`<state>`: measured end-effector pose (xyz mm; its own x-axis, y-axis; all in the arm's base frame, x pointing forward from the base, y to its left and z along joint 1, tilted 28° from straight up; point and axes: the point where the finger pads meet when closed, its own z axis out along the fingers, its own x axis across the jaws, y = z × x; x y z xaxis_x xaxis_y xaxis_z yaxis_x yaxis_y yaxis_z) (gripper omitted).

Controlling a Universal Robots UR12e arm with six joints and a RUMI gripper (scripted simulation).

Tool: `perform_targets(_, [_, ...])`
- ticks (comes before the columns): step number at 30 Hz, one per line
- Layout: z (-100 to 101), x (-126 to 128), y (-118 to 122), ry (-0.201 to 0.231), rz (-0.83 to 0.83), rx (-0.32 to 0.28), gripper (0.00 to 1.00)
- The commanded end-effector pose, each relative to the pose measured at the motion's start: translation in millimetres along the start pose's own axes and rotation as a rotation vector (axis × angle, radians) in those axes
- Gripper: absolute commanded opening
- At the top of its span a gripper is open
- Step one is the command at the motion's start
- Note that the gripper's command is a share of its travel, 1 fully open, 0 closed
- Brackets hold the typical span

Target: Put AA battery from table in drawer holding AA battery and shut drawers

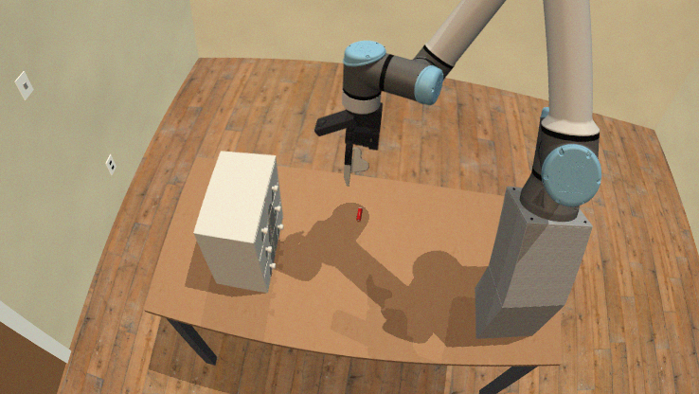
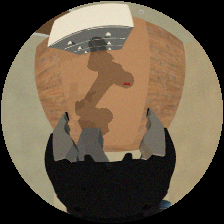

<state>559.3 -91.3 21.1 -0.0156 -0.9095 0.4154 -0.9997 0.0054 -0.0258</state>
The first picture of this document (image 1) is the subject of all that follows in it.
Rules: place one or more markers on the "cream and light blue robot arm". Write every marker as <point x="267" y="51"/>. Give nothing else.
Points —
<point x="568" y="138"/>

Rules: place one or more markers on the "white chest of drawers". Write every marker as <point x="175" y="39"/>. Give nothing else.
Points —
<point x="229" y="218"/>

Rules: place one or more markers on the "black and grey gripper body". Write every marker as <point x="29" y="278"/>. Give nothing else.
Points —
<point x="368" y="127"/>

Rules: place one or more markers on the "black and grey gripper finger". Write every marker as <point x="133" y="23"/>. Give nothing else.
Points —
<point x="355" y="164"/>

